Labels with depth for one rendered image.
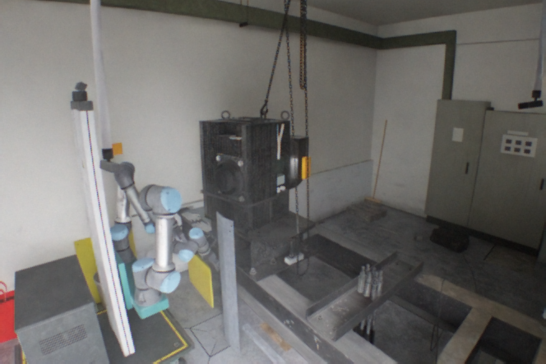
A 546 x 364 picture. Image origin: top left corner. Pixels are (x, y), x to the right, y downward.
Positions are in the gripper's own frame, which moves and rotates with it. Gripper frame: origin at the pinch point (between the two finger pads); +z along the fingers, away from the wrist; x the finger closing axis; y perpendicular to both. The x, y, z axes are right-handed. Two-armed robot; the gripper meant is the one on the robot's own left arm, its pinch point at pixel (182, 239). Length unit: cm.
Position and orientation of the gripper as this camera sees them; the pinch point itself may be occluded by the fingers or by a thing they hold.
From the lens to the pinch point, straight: 229.4
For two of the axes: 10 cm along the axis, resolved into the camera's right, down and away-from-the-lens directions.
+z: 3.9, 8.6, 3.3
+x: -5.7, -0.6, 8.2
